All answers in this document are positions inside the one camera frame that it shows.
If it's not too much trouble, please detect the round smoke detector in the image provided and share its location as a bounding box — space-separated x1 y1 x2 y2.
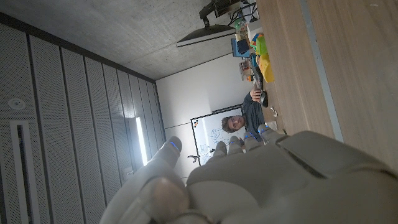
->
7 98 26 111

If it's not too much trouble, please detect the whiteboard with black frame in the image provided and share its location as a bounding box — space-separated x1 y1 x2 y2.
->
190 105 248 166

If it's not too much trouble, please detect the green cube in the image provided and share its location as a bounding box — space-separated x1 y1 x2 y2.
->
255 36 269 56

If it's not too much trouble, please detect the clear storage box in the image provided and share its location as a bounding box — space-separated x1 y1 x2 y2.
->
238 58 254 82

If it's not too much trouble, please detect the black monitor on stand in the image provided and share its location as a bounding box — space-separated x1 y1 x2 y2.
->
176 0 259 48

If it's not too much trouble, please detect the black keyboard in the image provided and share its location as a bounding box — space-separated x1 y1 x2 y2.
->
252 67 264 91

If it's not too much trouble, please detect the long grabber tool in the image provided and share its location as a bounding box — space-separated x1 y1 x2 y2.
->
187 148 216 164

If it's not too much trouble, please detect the blue container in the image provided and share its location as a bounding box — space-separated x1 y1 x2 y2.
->
230 38 251 58

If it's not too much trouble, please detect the white cube box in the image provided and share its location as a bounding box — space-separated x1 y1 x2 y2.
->
246 21 264 41

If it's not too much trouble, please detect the seated person in dark shirt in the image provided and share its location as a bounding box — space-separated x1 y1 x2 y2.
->
221 90 266 142

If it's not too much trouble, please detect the black computer mouse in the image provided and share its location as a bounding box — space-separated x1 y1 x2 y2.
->
259 90 269 108

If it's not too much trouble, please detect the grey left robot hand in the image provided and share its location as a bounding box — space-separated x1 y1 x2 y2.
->
99 124 398 224

